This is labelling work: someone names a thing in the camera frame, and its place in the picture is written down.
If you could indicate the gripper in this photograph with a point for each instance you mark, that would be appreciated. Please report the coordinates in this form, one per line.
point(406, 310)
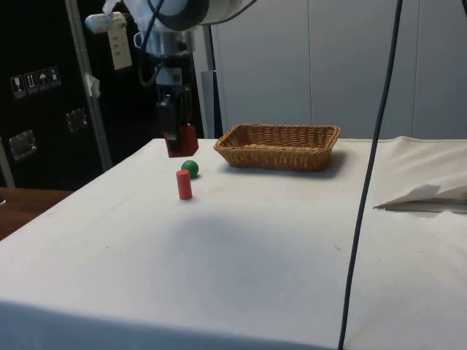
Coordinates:
point(168, 74)

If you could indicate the red cube block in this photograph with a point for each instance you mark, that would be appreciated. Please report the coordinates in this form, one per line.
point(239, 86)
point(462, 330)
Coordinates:
point(189, 140)

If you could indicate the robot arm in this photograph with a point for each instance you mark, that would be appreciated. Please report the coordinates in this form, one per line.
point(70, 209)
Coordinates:
point(215, 10)

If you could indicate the red cylinder block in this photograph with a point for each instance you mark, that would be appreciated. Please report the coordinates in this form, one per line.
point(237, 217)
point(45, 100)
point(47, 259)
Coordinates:
point(184, 186)

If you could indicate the wicker basket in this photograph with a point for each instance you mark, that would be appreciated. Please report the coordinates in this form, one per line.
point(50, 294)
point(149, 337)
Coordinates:
point(277, 155)

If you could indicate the green ball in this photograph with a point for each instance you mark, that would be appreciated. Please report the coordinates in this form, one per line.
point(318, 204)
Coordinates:
point(191, 168)

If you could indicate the white paper tag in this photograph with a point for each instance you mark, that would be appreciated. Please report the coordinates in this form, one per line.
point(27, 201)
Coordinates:
point(120, 49)

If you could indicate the pale locker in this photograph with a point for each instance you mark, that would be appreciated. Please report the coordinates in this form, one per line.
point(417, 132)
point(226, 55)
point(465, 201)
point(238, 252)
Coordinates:
point(441, 69)
point(361, 69)
point(262, 73)

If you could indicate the black cabinet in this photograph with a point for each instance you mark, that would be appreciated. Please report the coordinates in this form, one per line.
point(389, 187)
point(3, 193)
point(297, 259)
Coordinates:
point(40, 120)

